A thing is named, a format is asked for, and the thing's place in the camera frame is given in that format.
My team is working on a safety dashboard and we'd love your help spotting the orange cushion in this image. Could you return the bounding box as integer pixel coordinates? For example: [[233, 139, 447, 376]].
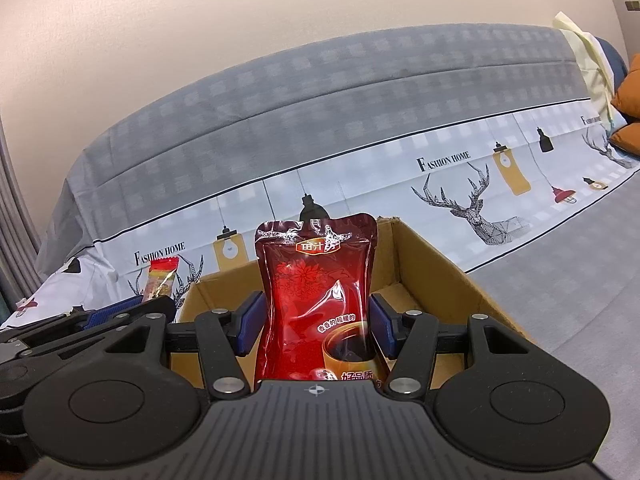
[[610, 122, 640, 157], [612, 53, 640, 120]]

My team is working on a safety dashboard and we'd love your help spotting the grey curtain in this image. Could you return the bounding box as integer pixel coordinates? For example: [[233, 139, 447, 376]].
[[0, 130, 42, 311]]

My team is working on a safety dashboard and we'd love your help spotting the red clear candy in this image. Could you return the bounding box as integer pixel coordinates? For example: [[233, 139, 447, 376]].
[[143, 256, 179, 301]]

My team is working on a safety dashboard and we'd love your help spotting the orange cushion upper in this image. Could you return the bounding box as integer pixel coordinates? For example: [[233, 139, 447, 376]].
[[612, 53, 640, 120]]

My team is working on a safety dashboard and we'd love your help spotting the red coffee drink pouch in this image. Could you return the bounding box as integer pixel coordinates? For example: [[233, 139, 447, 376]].
[[254, 214, 390, 384]]

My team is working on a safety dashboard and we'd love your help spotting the orange cushion lower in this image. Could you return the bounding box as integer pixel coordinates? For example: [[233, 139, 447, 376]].
[[610, 122, 640, 157]]

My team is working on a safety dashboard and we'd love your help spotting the brown cardboard box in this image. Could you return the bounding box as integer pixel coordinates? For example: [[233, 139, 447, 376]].
[[179, 218, 523, 386]]

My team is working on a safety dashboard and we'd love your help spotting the grey deer print sofa cover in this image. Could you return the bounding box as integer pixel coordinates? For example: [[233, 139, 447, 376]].
[[6, 24, 639, 384]]

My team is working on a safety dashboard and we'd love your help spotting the cream yellow cloth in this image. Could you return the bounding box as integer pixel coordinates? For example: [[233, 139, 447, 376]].
[[552, 12, 616, 133]]

